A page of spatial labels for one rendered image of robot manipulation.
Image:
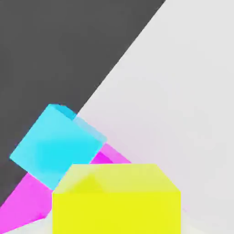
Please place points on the small yellow cube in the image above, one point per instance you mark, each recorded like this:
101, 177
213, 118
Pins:
117, 210

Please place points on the small cyan cube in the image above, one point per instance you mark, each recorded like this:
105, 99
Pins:
56, 146

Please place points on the large magenta box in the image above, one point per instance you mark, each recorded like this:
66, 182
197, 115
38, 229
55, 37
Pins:
25, 203

